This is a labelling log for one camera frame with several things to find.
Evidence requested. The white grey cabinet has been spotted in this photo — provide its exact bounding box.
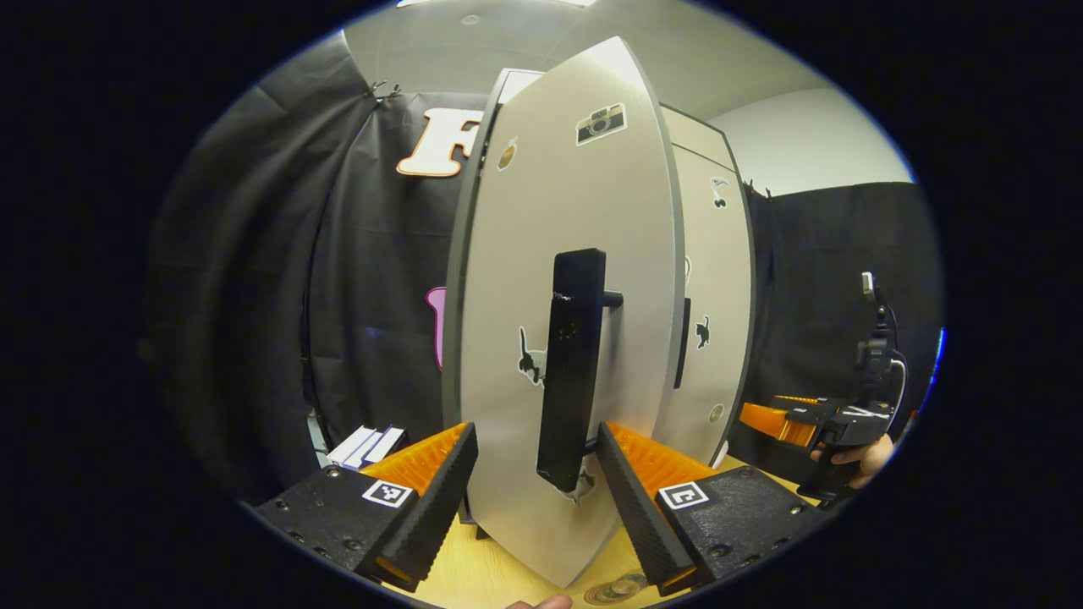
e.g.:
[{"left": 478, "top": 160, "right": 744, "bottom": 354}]
[{"left": 457, "top": 68, "right": 758, "bottom": 542}]

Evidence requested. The black backdrop cloth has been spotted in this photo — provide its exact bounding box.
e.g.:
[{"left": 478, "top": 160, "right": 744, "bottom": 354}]
[
  {"left": 745, "top": 180, "right": 944, "bottom": 483},
  {"left": 144, "top": 34, "right": 492, "bottom": 508}
]

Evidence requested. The round brown coaster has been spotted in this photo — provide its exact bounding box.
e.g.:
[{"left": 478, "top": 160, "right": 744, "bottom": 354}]
[{"left": 584, "top": 573, "right": 651, "bottom": 606}]

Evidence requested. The white blue flat box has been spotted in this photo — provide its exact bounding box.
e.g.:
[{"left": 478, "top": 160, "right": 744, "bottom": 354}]
[{"left": 326, "top": 425, "right": 409, "bottom": 471}]

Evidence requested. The black door handle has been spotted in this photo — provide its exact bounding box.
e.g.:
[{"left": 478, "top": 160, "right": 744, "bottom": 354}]
[
  {"left": 674, "top": 296, "right": 692, "bottom": 390},
  {"left": 536, "top": 248, "right": 624, "bottom": 493}
]

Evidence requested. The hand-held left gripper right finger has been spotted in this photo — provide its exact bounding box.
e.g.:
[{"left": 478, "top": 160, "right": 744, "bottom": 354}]
[{"left": 596, "top": 421, "right": 826, "bottom": 597}]

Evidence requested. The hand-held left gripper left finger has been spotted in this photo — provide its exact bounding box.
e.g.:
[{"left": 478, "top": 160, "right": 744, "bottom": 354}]
[{"left": 254, "top": 421, "right": 479, "bottom": 593}]

